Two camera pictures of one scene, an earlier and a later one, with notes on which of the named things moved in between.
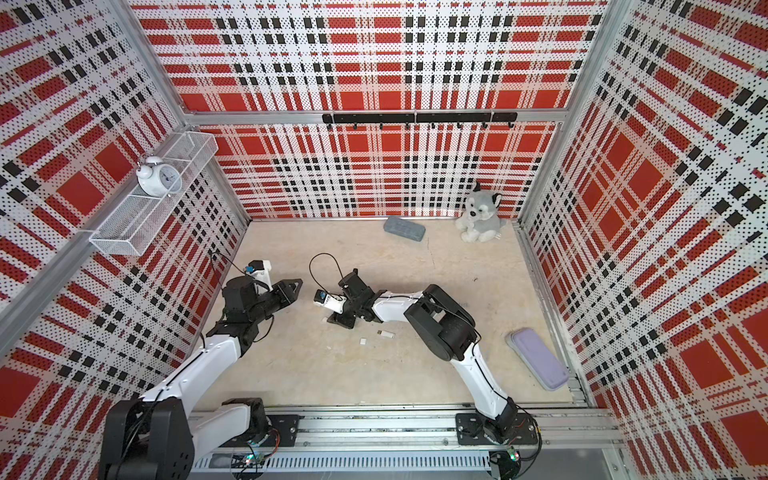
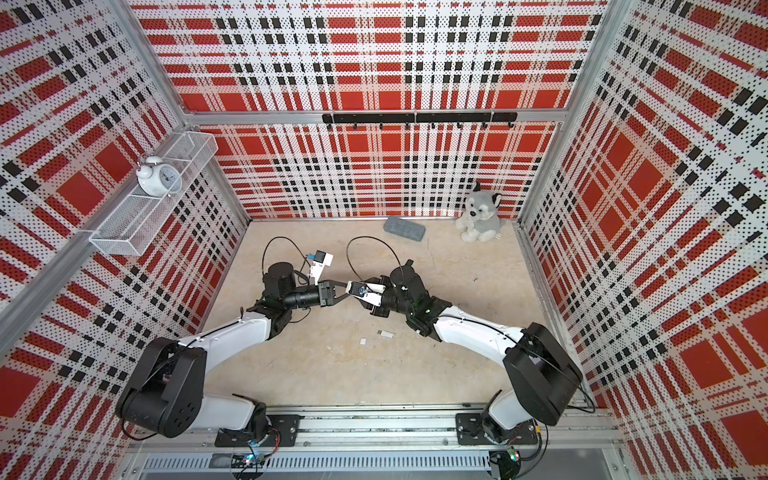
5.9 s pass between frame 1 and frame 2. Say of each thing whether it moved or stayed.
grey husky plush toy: stayed
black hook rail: stayed
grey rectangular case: stayed
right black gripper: moved
